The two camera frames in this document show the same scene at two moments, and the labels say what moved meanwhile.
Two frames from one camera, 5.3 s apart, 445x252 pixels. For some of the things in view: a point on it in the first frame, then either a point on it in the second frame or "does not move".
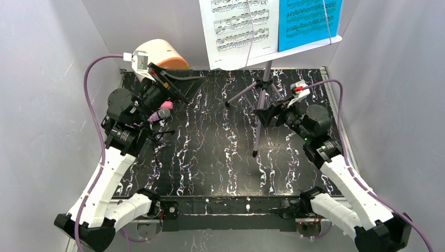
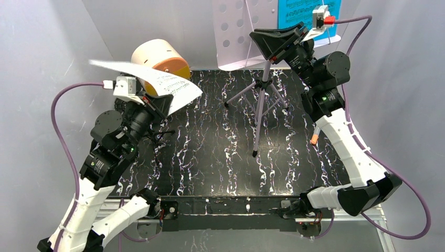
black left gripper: x=168 y=85 → x=149 y=106
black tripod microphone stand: x=155 y=137 does not move
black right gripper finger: x=273 y=116 → x=274 y=43
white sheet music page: x=239 y=32 → x=181 y=93
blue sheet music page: x=304 y=23 does not move
